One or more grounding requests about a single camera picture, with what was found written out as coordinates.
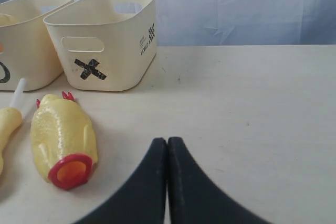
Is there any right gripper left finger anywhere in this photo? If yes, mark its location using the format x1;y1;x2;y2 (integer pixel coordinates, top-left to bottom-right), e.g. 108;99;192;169
77;138;167;224

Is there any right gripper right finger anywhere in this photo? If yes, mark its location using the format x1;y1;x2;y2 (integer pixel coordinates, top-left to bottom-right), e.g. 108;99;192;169
167;137;268;224

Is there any broken chicken head with tube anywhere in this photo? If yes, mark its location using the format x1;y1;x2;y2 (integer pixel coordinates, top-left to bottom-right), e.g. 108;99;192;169
1;78;27;174

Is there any whole yellow rubber chicken top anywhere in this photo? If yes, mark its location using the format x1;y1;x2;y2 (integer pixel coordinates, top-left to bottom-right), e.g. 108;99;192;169
0;14;20;27

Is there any headless yellow chicken body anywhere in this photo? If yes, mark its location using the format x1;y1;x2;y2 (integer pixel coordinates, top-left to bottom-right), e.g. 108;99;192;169
30;92;98;190

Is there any cream bin marked X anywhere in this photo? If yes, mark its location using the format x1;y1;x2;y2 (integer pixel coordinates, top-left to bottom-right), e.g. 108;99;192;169
44;0;157;92

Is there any cream bin marked O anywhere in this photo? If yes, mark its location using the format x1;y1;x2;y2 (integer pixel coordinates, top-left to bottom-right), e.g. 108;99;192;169
1;0;74;91

